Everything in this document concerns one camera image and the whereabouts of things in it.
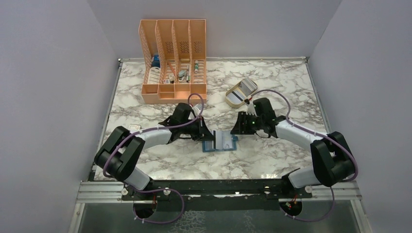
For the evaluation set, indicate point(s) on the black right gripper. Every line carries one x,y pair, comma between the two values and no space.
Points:
240,127

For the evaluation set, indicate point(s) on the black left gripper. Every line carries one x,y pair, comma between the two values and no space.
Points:
202,133

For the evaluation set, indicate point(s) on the stack of credit cards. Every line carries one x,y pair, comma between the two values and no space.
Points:
243,90

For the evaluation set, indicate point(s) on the blue leather card holder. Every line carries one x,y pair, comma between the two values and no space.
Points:
208,146

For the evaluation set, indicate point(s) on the silver VIP credit card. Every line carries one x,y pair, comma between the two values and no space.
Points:
223,140

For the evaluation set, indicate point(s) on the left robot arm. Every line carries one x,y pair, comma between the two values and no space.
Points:
119,154

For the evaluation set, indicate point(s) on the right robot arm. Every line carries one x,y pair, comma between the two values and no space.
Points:
331,162

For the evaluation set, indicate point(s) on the white red card box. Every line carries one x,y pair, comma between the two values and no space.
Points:
134,128

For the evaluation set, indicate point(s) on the beige oval tray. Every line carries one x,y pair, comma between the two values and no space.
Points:
241,93

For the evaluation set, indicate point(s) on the blue white bottle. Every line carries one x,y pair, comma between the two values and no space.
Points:
154,71

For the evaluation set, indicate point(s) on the white green glue stick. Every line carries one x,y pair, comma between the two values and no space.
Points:
196,66

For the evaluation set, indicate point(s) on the orange plastic desk organizer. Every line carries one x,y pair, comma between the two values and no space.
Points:
178,42

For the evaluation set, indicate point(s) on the black metal base rail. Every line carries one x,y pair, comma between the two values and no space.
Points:
117,192

